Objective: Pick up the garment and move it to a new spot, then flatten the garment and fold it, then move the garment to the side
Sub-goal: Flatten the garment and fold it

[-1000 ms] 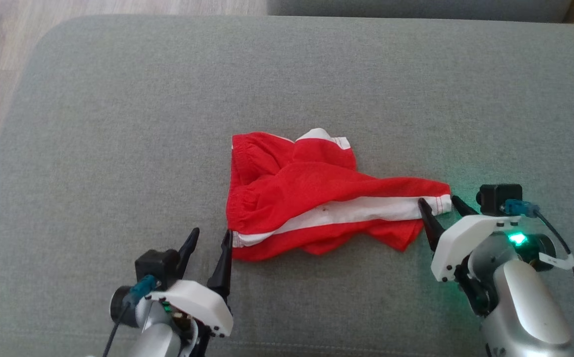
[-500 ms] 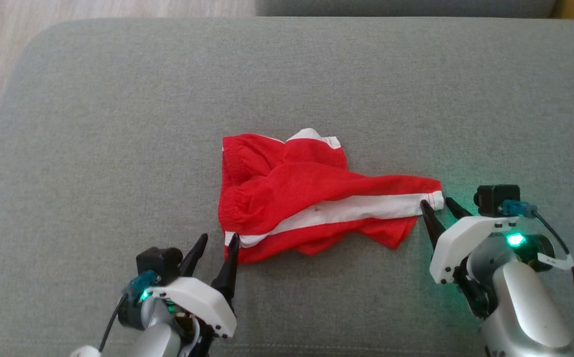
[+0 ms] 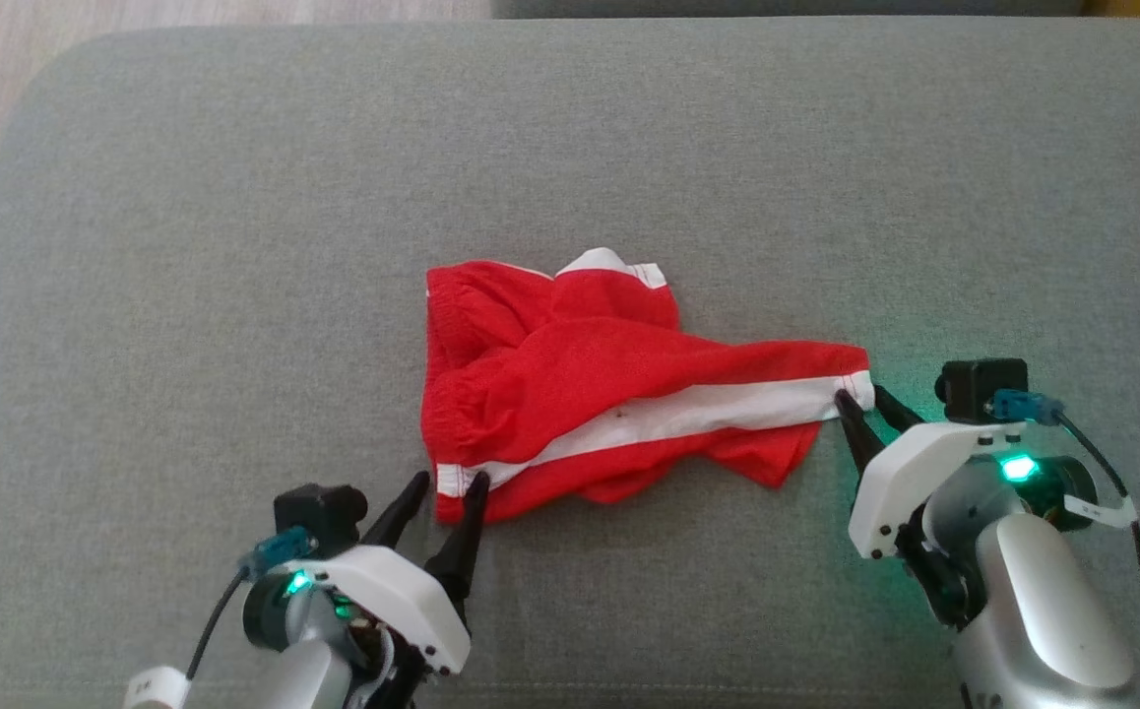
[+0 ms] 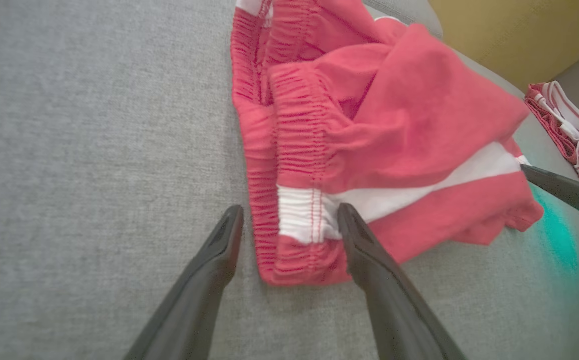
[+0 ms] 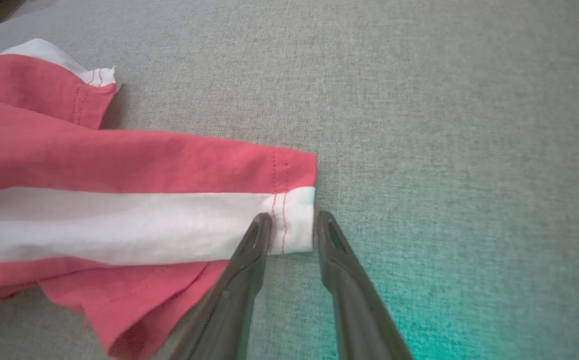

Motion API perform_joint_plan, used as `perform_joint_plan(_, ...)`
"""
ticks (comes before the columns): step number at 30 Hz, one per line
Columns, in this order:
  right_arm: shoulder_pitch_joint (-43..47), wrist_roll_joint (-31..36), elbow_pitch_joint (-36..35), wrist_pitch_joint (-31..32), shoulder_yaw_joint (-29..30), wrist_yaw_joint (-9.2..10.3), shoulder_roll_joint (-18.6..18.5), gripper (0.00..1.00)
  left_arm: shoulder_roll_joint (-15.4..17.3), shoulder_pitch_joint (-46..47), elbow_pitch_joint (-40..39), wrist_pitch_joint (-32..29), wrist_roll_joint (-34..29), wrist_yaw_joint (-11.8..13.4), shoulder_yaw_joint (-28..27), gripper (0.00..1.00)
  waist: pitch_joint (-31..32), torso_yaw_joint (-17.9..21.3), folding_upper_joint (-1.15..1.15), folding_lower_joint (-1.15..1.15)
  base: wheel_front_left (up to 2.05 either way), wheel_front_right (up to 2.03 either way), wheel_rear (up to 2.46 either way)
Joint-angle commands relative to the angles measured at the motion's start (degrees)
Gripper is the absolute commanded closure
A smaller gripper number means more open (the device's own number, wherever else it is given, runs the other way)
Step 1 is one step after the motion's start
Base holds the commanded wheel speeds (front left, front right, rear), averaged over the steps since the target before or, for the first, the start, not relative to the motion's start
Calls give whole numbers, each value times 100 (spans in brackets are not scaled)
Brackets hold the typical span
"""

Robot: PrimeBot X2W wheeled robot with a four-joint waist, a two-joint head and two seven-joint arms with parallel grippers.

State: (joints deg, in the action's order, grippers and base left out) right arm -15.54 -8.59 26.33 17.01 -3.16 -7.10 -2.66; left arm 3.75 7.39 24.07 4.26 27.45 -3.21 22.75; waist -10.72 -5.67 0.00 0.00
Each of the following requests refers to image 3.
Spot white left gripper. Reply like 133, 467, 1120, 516
280, 471, 492, 678

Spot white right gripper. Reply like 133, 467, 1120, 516
834, 385, 1027, 560

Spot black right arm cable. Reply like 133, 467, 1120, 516
991, 389, 1140, 706

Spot grey sofa section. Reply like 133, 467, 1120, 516
491, 0, 1088, 21

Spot grey sofa seat cushion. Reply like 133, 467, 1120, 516
0, 15, 1140, 709

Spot red shorts with white stripe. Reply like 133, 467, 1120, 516
420, 246, 874, 527

